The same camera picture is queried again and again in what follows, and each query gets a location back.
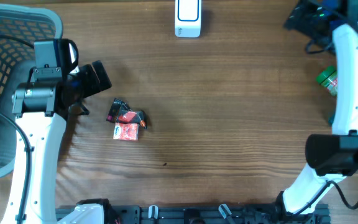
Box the grey plastic shopping basket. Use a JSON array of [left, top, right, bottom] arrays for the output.
[[0, 4, 63, 178]]

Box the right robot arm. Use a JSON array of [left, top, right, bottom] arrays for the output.
[[270, 1, 358, 223]]

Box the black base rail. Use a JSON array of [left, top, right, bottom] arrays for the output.
[[112, 204, 331, 224]]

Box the white barcode scanner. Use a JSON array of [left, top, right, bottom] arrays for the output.
[[175, 0, 202, 38]]

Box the green lidded jar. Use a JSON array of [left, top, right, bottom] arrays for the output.
[[316, 66, 337, 96]]

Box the red black snack packet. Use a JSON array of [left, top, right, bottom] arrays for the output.
[[106, 98, 147, 129]]

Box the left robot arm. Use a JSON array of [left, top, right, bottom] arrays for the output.
[[2, 39, 111, 223]]

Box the red white snack packet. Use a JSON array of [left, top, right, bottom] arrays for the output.
[[113, 123, 139, 141]]

